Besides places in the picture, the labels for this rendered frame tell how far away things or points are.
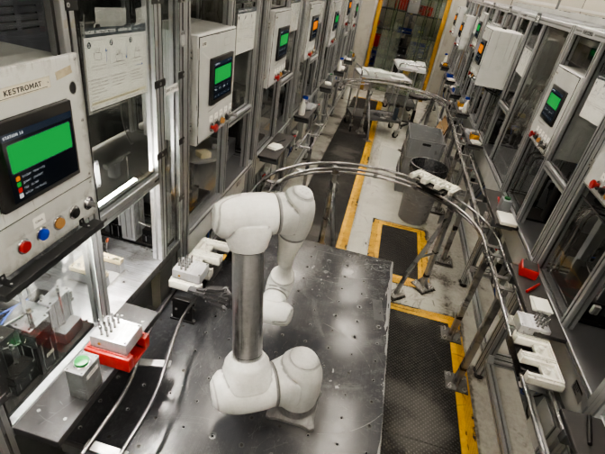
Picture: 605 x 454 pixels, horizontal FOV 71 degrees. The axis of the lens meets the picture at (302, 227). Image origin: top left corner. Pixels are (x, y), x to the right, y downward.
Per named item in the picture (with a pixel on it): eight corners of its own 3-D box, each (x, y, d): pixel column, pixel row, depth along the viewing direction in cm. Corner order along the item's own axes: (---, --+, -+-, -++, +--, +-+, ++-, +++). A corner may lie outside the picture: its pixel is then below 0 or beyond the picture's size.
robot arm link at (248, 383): (279, 418, 144) (214, 432, 137) (266, 389, 159) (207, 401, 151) (286, 196, 124) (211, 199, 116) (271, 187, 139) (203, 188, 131)
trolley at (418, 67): (416, 123, 752) (433, 68, 701) (383, 118, 751) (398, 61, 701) (410, 111, 824) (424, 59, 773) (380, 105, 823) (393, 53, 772)
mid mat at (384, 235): (429, 292, 345) (429, 290, 344) (364, 275, 351) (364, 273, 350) (426, 231, 429) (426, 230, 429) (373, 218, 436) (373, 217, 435)
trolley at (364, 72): (347, 132, 654) (361, 68, 604) (341, 121, 701) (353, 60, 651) (401, 139, 668) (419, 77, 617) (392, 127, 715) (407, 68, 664)
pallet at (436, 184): (406, 183, 326) (410, 171, 321) (415, 179, 336) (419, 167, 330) (448, 204, 307) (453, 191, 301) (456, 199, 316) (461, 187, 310)
